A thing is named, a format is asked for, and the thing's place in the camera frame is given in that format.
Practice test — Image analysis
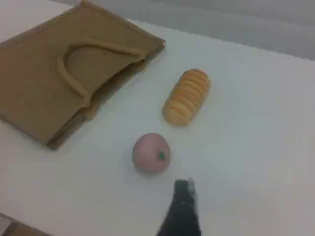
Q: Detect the scuffed right gripper finger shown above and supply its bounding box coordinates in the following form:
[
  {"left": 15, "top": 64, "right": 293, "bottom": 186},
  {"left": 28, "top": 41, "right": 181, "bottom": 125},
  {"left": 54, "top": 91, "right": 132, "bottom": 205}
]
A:
[{"left": 184, "top": 178, "right": 201, "bottom": 236}]

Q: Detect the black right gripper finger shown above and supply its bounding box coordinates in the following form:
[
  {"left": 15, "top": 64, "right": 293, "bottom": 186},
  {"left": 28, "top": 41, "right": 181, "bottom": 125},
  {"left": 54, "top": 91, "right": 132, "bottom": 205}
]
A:
[{"left": 157, "top": 179, "right": 190, "bottom": 236}]

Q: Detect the brown jute tote bag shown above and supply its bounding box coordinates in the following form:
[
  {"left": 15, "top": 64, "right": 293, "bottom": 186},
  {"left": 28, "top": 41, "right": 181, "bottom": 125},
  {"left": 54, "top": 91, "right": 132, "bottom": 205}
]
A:
[{"left": 0, "top": 0, "right": 166, "bottom": 151}]

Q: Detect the long ridged bread loaf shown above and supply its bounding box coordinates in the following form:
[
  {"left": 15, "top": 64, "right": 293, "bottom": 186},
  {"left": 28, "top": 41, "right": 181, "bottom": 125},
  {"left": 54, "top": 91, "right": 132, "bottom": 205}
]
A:
[{"left": 161, "top": 68, "right": 212, "bottom": 128}]

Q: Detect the pink peach with green leaf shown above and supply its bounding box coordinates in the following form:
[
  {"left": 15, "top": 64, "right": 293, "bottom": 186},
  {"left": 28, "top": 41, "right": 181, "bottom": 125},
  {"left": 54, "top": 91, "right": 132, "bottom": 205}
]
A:
[{"left": 132, "top": 132, "right": 172, "bottom": 177}]

